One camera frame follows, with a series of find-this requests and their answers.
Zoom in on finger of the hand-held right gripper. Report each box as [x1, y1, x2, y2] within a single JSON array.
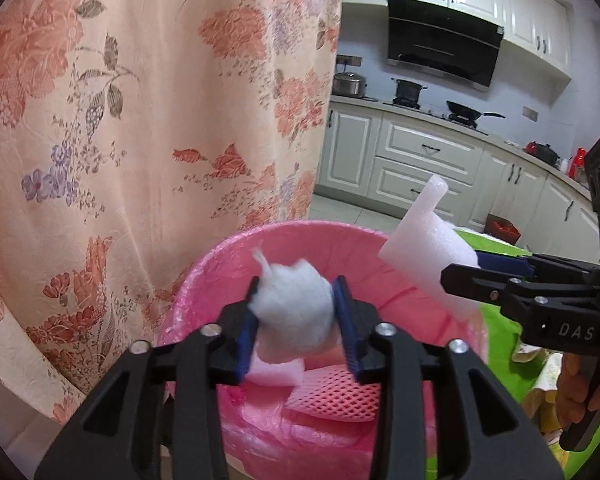
[[440, 262, 546, 313], [475, 251, 600, 286]]

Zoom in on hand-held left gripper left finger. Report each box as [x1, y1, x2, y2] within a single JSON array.
[[34, 276, 261, 480]]

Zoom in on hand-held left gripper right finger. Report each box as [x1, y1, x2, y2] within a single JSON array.
[[331, 275, 566, 480]]

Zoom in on white cotton ball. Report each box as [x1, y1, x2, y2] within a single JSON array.
[[252, 247, 337, 361]]

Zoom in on white foam sheet piece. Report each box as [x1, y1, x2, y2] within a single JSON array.
[[377, 174, 483, 323]]

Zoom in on pink bin with plastic bag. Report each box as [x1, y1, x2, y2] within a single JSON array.
[[157, 220, 491, 480]]

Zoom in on person's right hand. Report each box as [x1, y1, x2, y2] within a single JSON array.
[[555, 352, 600, 433]]

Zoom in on cardboard box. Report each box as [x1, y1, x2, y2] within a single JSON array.
[[485, 213, 522, 246]]

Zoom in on white foam block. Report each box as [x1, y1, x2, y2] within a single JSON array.
[[247, 341, 308, 388]]

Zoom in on green cartoon tablecloth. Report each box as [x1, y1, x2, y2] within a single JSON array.
[[452, 227, 600, 480]]

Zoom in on pink foam net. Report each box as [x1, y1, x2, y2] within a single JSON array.
[[285, 364, 381, 423]]

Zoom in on black and red pot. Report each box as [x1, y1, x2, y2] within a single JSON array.
[[525, 141, 561, 163]]

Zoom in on white lower kitchen cabinets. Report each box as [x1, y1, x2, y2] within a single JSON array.
[[314, 97, 600, 251]]

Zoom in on black frying pan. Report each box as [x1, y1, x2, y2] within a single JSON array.
[[446, 100, 507, 123]]

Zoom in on gas stove top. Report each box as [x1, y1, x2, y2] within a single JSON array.
[[384, 100, 490, 136]]

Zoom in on black cooking pot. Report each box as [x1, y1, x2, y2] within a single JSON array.
[[391, 78, 428, 106]]

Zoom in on black range hood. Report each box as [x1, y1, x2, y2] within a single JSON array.
[[386, 0, 505, 88]]

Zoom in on floral peach curtain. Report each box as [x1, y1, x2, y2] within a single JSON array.
[[0, 0, 343, 426]]

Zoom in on silver lidded pot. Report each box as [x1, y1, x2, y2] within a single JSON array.
[[332, 72, 367, 98]]

